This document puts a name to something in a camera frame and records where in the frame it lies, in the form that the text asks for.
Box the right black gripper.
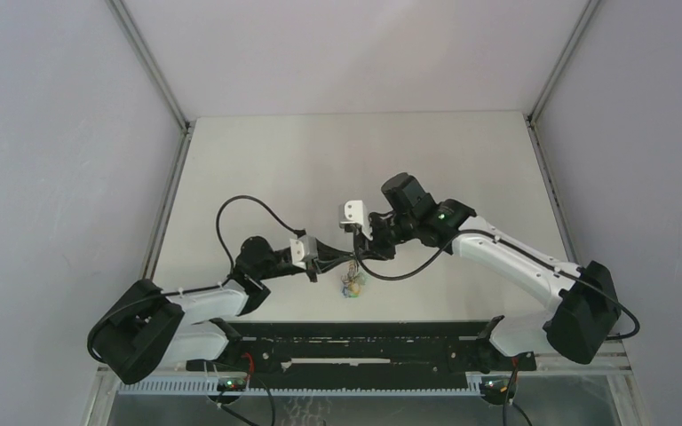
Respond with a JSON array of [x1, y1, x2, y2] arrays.
[[355, 213, 416, 261]]

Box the large keyring with yellow handle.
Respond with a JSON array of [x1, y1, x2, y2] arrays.
[[341, 261, 368, 298]]

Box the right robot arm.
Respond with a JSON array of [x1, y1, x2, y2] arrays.
[[339, 172, 624, 369]]

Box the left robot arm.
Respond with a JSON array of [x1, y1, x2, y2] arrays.
[[87, 235, 353, 384]]

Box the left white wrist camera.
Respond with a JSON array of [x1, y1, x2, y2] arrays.
[[289, 235, 317, 270]]

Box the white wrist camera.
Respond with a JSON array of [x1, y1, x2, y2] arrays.
[[289, 235, 317, 270], [338, 200, 373, 241]]

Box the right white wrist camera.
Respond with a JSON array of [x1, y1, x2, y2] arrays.
[[338, 200, 373, 241]]

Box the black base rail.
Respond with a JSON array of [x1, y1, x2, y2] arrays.
[[185, 320, 537, 389]]

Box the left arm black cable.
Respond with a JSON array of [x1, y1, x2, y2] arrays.
[[85, 194, 307, 363]]

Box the white slotted cable duct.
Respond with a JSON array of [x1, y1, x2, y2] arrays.
[[117, 376, 484, 397]]

